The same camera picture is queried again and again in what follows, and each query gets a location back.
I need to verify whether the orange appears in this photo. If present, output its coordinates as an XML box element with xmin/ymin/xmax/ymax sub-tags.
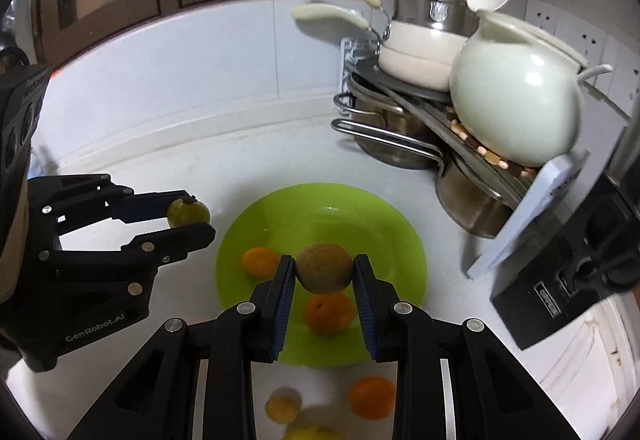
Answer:
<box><xmin>242</xmin><ymin>247</ymin><xmax>282</xmax><ymax>278</ymax></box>
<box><xmin>348</xmin><ymin>376</ymin><xmax>398</xmax><ymax>421</ymax></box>
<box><xmin>303</xmin><ymin>292</ymin><xmax>357</xmax><ymax>337</ymax></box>

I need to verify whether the grey utensil handle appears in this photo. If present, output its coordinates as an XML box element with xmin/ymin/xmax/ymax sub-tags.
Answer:
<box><xmin>574</xmin><ymin>64</ymin><xmax>614</xmax><ymax>83</ymax></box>

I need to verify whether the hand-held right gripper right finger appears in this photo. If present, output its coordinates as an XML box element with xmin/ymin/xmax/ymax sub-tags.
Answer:
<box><xmin>351</xmin><ymin>254</ymin><xmax>576</xmax><ymax>440</ymax></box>

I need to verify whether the small green fruit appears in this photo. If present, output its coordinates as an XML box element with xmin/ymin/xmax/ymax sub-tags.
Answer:
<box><xmin>166</xmin><ymin>199</ymin><xmax>211</xmax><ymax>228</ymax></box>

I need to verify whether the steel pot with wire handles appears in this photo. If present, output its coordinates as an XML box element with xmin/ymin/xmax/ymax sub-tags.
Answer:
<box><xmin>331</xmin><ymin>90</ymin><xmax>445</xmax><ymax>172</ymax></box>

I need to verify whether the corner dish rack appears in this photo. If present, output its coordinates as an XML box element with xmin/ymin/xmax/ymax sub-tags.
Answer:
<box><xmin>331</xmin><ymin>36</ymin><xmax>592</xmax><ymax>280</ymax></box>

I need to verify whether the white wall outlet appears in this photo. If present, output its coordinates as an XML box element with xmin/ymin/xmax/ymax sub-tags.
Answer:
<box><xmin>525</xmin><ymin>0</ymin><xmax>564</xmax><ymax>35</ymax></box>
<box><xmin>600</xmin><ymin>35</ymin><xmax>640</xmax><ymax>108</ymax></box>
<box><xmin>556</xmin><ymin>12</ymin><xmax>609</xmax><ymax>58</ymax></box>

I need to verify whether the beaded trivet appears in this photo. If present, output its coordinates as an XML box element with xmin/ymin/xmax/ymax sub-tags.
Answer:
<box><xmin>444</xmin><ymin>104</ymin><xmax>540</xmax><ymax>181</ymax></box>

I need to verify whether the yellow-green fruit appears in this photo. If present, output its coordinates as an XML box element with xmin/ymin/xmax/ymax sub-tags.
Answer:
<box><xmin>282</xmin><ymin>424</ymin><xmax>341</xmax><ymax>440</ymax></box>

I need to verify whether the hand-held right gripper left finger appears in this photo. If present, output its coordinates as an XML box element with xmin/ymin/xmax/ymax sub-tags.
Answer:
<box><xmin>65</xmin><ymin>254</ymin><xmax>301</xmax><ymax>440</ymax></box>

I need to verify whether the brown kiwi fruit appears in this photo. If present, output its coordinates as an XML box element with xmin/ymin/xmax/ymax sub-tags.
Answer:
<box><xmin>296</xmin><ymin>242</ymin><xmax>354</xmax><ymax>295</ymax></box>

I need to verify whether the steel pot with glass lid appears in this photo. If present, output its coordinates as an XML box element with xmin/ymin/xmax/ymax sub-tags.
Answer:
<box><xmin>391</xmin><ymin>0</ymin><xmax>482</xmax><ymax>35</ymax></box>

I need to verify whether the white ceramic pot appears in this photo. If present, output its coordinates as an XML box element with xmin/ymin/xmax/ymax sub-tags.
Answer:
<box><xmin>448</xmin><ymin>12</ymin><xmax>589</xmax><ymax>169</ymax></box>

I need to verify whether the small tan fruit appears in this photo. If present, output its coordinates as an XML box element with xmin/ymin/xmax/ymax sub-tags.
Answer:
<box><xmin>265</xmin><ymin>386</ymin><xmax>303</xmax><ymax>423</ymax></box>

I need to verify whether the white saucepan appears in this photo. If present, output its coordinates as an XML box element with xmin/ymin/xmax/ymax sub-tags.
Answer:
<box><xmin>291</xmin><ymin>2</ymin><xmax>455</xmax><ymax>92</ymax></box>
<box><xmin>297</xmin><ymin>0</ymin><xmax>473</xmax><ymax>53</ymax></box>

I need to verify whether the green plastic plate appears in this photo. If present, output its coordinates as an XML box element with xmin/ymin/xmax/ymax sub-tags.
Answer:
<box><xmin>215</xmin><ymin>185</ymin><xmax>429</xmax><ymax>367</ymax></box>

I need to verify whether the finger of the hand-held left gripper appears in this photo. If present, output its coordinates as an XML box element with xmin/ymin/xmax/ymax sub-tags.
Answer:
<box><xmin>27</xmin><ymin>174</ymin><xmax>199</xmax><ymax>233</ymax></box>
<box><xmin>37</xmin><ymin>222</ymin><xmax>217</xmax><ymax>302</ymax></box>

